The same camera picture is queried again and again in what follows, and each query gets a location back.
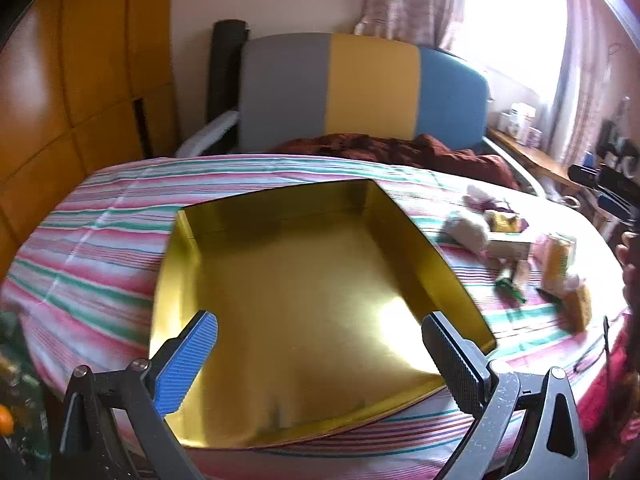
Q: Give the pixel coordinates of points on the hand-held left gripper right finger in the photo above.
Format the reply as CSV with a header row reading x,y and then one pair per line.
x,y
452,360

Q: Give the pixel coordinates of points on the yellow sponge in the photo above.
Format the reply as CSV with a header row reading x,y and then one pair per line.
x,y
580,307

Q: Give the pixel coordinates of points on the purple box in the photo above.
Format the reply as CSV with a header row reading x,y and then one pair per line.
x,y
535,136

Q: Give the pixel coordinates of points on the patterned curtain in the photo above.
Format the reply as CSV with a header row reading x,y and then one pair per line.
x,y
400,0
585,60

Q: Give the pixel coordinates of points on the dark red blanket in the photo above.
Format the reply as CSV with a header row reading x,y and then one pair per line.
x,y
400,152

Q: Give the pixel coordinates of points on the grey yellow blue armchair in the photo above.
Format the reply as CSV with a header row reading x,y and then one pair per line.
x,y
370,85

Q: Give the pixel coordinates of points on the small green box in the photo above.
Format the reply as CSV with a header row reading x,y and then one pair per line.
x,y
506,284

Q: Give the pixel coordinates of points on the wooden wardrobe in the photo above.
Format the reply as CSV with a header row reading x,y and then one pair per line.
x,y
75,85

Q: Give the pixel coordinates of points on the white bed rail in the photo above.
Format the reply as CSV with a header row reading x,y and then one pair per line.
x,y
207,135
517,167

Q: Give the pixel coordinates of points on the wooden shelf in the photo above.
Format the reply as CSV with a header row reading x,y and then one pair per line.
x,y
545,162

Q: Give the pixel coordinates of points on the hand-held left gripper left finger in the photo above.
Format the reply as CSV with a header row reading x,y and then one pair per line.
x,y
185,360

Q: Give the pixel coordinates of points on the cream cardboard box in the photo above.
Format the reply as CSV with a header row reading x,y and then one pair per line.
x,y
510,247

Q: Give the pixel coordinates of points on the orange fruit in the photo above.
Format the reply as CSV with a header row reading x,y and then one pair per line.
x,y
5,420

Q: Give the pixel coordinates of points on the gold tin box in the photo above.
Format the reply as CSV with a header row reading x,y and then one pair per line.
x,y
300,300

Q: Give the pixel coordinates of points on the yellow plush toy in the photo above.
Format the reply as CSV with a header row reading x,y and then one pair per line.
x,y
502,220

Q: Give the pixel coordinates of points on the white plush ball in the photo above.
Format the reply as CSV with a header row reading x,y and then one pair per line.
x,y
467,230

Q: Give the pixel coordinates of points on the person's red clothing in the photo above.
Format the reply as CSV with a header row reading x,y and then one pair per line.
x,y
625,400

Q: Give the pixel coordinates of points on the black padded post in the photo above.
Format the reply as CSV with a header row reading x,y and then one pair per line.
x,y
227,70

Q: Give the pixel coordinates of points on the white carton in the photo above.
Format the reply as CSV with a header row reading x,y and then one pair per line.
x,y
517,117

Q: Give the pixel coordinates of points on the orange biscuit pack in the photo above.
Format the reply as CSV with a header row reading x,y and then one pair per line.
x,y
557,257

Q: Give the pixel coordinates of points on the person's right hand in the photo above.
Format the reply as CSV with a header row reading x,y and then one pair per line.
x,y
625,255

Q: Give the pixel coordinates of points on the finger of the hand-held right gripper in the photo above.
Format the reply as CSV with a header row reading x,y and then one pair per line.
x,y
584,173

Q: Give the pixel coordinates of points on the striped bedsheet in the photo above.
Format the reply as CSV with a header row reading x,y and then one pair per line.
x,y
100,240

